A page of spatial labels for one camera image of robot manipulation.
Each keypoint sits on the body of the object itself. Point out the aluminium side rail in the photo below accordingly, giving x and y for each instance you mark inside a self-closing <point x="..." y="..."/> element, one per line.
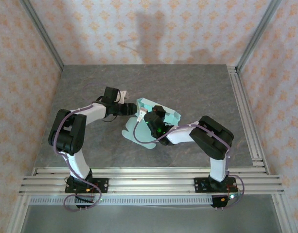
<point x="238" y="97"/>

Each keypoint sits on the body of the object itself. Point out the black connector mount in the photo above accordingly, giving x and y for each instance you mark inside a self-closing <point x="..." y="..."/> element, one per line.
<point x="84" y="201"/>
<point x="221" y="202"/>

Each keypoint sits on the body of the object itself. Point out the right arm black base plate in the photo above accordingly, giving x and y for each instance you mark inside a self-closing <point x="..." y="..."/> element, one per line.
<point x="199" y="185"/>

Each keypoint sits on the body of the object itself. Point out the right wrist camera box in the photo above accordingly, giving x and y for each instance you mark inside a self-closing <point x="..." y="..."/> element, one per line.
<point x="142" y="114"/>

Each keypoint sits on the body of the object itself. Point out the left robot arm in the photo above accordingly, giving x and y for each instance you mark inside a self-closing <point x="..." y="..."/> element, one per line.
<point x="66" y="136"/>

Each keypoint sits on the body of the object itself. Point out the light green paper box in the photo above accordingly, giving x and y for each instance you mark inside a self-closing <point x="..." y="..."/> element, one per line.
<point x="148" y="136"/>

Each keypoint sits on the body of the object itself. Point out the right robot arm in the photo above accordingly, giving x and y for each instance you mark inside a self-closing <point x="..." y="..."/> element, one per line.
<point x="212" y="138"/>

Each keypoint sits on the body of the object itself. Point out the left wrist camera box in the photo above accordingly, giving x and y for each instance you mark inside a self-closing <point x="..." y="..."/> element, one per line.
<point x="123" y="95"/>

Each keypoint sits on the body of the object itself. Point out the aluminium frame leg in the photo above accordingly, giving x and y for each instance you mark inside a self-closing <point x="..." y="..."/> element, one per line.
<point x="17" y="213"/>
<point x="285" y="213"/>

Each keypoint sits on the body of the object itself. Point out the grey metal lower panel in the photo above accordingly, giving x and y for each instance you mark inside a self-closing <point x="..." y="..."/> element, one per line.
<point x="151" y="218"/>

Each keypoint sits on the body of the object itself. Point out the aluminium frame post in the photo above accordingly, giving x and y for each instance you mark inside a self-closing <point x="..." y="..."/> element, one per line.
<point x="41" y="34"/>
<point x="255" y="34"/>

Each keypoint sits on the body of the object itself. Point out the aluminium mounting rail beam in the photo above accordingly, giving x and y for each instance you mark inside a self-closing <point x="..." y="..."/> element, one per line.
<point x="151" y="182"/>

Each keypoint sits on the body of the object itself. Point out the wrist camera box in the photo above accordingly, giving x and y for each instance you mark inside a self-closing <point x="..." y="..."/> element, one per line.
<point x="142" y="114"/>
<point x="123" y="95"/>

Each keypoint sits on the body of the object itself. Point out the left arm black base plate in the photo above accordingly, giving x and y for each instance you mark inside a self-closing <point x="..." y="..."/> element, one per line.
<point x="102" y="185"/>

